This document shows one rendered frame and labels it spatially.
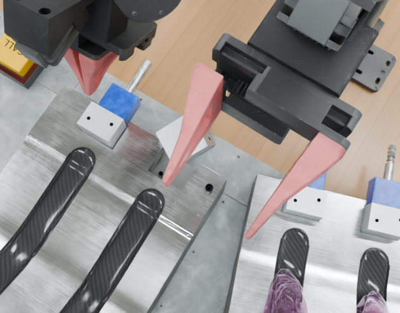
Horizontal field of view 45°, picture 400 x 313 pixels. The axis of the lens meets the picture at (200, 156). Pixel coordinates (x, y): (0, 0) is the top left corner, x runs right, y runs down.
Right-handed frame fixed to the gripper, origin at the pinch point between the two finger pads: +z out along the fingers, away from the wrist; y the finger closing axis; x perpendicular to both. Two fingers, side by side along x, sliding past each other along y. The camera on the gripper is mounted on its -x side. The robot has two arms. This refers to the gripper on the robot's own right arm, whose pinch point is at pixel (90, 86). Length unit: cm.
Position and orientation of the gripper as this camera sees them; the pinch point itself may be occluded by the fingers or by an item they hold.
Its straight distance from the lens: 55.2
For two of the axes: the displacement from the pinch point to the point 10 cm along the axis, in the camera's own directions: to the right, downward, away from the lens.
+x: 4.2, -5.7, 7.0
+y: 8.7, 4.7, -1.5
